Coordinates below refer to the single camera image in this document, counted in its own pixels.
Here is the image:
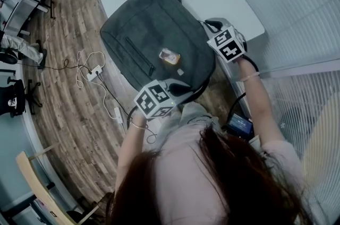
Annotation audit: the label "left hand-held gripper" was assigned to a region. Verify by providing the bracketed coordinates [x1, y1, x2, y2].
[133, 79, 192, 119]

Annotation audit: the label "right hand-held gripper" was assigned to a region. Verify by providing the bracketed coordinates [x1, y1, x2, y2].
[203, 18, 246, 64]

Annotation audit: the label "dark grey backpack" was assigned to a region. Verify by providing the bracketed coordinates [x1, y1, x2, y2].
[100, 0, 217, 103]

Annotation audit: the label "person's left forearm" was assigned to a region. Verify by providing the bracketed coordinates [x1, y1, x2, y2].
[116, 112, 150, 189]

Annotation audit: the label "person's right forearm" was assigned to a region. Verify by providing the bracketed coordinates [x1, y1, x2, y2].
[235, 56, 287, 145]

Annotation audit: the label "person's grey trousers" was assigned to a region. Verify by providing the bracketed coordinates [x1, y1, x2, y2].
[156, 101, 221, 149]

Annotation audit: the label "small colourful card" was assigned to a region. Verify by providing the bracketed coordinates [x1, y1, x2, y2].
[158, 47, 182, 65]

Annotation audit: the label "person's pale pink shirt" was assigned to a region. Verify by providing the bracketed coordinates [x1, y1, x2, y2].
[114, 125, 305, 225]

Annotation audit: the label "black office chair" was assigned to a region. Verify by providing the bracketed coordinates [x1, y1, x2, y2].
[0, 79, 44, 118]

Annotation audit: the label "light wooden chair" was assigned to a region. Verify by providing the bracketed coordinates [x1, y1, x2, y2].
[15, 150, 99, 225]

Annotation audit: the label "rolling whiteboard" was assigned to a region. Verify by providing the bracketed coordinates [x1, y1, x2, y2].
[0, 0, 57, 37]

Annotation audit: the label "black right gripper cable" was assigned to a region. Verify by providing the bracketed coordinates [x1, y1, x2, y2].
[226, 53, 260, 124]

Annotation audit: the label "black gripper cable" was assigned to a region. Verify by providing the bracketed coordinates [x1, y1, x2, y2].
[126, 106, 139, 129]
[226, 53, 260, 124]

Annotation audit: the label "thin pale bracelet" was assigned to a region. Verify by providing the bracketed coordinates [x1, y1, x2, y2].
[130, 119, 148, 130]

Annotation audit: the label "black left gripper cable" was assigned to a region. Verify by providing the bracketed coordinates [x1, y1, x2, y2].
[126, 106, 139, 129]

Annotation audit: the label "pink bangle bracelet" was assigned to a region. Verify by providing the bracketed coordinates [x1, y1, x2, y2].
[240, 72, 261, 83]

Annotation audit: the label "black recorder with screen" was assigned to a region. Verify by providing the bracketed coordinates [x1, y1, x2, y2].
[225, 111, 253, 137]

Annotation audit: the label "white power strip with cables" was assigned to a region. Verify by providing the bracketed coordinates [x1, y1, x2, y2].
[76, 50, 119, 120]

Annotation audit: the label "black floor cable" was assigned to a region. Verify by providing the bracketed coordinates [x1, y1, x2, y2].
[25, 58, 133, 118]

